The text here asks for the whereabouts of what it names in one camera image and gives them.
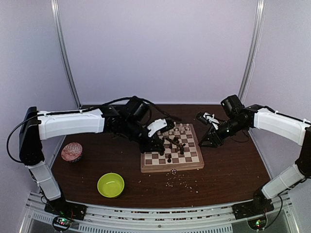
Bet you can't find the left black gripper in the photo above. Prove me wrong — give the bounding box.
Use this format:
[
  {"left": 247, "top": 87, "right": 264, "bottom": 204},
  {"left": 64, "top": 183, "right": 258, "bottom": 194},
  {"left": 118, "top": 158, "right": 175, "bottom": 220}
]
[{"left": 122, "top": 118, "right": 165, "bottom": 154}]

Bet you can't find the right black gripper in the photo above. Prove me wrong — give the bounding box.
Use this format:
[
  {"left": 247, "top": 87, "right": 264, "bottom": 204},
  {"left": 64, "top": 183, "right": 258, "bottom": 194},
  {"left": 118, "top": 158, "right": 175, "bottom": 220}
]
[{"left": 199, "top": 116, "right": 246, "bottom": 148}]

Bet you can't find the dark pawn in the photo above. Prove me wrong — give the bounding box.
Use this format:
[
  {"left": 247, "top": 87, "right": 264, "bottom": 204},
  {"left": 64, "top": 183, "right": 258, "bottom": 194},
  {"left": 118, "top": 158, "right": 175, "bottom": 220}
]
[{"left": 167, "top": 154, "right": 172, "bottom": 163}]

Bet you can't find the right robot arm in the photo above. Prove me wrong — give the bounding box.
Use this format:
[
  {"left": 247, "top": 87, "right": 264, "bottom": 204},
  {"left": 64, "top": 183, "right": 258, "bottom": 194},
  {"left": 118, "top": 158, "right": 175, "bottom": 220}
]
[{"left": 196, "top": 95, "right": 311, "bottom": 215}]

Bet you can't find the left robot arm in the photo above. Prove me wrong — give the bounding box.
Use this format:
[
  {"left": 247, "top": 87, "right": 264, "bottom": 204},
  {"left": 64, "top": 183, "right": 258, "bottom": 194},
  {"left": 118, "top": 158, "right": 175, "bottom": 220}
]
[{"left": 8, "top": 96, "right": 169, "bottom": 216}]

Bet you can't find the pile of dark chess pieces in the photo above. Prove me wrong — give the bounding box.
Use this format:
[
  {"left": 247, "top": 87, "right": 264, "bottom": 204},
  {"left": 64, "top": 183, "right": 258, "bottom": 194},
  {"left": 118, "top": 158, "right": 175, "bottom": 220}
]
[{"left": 162, "top": 137, "right": 186, "bottom": 155}]

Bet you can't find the wooden chess board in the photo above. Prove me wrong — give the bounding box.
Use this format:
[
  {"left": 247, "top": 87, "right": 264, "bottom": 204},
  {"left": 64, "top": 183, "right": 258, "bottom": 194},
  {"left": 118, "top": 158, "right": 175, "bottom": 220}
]
[{"left": 140, "top": 124, "right": 205, "bottom": 173}]

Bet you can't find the green plastic bowl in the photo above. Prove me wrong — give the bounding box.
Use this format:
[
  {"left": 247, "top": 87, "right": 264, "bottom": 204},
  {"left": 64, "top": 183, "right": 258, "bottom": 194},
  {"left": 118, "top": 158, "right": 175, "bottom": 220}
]
[{"left": 97, "top": 173, "right": 125, "bottom": 199}]

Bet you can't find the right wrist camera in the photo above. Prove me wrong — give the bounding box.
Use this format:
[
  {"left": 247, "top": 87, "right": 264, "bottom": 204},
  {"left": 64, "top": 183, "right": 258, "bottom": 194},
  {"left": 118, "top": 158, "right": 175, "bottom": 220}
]
[{"left": 196, "top": 112, "right": 220, "bottom": 130}]

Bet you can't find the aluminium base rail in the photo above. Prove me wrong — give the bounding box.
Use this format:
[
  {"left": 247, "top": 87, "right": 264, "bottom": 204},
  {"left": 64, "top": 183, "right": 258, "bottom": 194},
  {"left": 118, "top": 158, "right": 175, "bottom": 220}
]
[{"left": 19, "top": 190, "right": 296, "bottom": 233}]

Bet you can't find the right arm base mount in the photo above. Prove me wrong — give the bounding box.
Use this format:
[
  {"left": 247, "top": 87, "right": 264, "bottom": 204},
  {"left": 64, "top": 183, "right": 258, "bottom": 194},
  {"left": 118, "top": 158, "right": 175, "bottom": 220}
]
[{"left": 232, "top": 200, "right": 274, "bottom": 231}]

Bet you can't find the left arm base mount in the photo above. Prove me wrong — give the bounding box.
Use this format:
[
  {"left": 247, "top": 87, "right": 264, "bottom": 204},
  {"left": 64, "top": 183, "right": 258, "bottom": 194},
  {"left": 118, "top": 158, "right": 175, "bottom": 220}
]
[{"left": 44, "top": 202, "right": 87, "bottom": 232}]

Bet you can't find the right aluminium frame post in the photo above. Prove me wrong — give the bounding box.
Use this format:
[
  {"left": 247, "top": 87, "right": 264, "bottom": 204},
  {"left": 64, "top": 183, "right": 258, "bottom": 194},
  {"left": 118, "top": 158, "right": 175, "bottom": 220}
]
[{"left": 238, "top": 0, "right": 266, "bottom": 102}]

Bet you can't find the aluminium frame post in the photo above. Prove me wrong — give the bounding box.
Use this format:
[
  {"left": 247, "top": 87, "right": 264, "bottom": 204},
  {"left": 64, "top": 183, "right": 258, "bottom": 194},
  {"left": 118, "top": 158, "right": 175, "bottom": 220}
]
[
  {"left": 238, "top": 0, "right": 266, "bottom": 102},
  {"left": 51, "top": 0, "right": 81, "bottom": 108}
]

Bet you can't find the left aluminium frame post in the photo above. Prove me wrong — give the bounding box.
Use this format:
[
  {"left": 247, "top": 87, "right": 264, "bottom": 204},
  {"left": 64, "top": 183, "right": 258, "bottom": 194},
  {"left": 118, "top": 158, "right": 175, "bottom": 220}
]
[{"left": 51, "top": 0, "right": 81, "bottom": 108}]

